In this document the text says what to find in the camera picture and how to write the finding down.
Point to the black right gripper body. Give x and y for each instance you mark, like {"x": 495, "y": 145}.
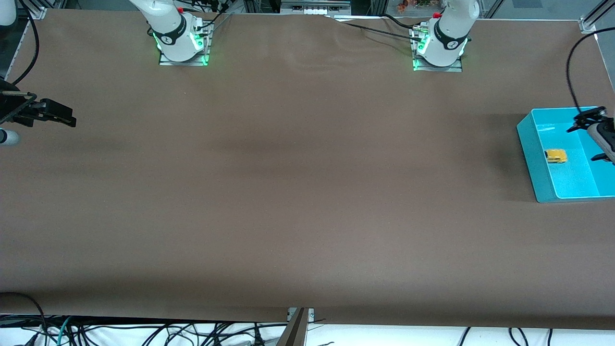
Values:
{"x": 14, "y": 105}

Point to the yellow beetle toy car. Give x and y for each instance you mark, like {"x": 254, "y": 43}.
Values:
{"x": 556, "y": 155}

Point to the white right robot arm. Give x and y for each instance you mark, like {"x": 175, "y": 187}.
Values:
{"x": 173, "y": 43}

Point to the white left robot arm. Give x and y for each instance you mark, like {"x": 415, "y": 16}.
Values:
{"x": 447, "y": 48}

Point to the teal plastic storage bin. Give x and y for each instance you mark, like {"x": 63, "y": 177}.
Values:
{"x": 571, "y": 182}

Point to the colourful background item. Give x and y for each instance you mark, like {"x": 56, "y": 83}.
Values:
{"x": 413, "y": 5}

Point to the brown table cover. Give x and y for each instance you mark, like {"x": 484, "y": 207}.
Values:
{"x": 307, "y": 192}

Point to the white power strip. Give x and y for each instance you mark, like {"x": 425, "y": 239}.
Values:
{"x": 314, "y": 10}

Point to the aluminium frame profile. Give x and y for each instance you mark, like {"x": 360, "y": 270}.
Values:
{"x": 37, "y": 9}

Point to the dark frame beam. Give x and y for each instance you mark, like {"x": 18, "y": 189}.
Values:
{"x": 295, "y": 334}

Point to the silver bracket plate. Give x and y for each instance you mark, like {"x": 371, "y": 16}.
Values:
{"x": 312, "y": 315}

